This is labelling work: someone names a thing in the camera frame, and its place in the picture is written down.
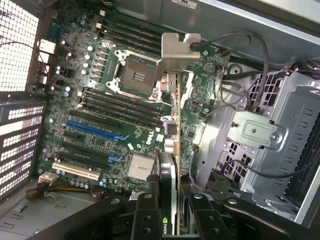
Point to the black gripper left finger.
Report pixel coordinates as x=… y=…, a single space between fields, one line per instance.
x=146 y=217

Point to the white expansion slot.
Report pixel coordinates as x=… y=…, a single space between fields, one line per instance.
x=75 y=171

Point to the green motherboard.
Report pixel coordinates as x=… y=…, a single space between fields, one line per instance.
x=100 y=105

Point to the silver chipset heatsink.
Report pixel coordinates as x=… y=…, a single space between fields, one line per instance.
x=141 y=167

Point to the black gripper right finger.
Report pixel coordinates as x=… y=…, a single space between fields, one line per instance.
x=207 y=222

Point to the CPU socket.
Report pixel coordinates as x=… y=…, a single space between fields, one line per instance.
x=132 y=72

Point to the short black expansion slot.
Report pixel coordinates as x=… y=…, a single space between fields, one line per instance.
x=71 y=134

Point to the coin cell battery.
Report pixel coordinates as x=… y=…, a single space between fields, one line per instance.
x=208 y=67

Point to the silver disk bay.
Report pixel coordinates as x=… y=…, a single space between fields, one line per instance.
x=295 y=140

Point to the blue expansion slot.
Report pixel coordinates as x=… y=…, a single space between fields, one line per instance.
x=95 y=131

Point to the open black PC case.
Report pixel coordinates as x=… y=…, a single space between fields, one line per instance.
x=275 y=37

